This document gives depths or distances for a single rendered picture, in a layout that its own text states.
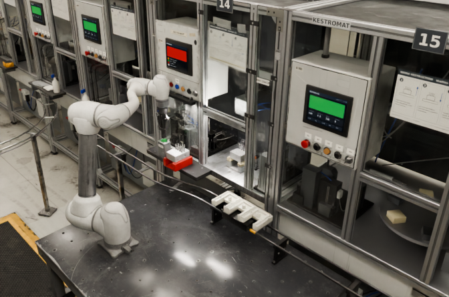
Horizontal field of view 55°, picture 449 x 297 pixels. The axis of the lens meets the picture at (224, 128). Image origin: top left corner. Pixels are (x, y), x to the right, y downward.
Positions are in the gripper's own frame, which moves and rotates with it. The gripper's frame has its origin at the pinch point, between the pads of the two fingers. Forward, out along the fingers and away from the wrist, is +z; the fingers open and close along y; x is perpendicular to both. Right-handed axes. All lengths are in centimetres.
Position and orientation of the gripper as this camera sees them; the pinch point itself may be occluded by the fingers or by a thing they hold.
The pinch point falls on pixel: (164, 133)
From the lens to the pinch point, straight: 300.7
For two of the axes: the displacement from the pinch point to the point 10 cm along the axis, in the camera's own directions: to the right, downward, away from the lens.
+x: -7.0, 3.0, -6.5
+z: -0.1, 9.0, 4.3
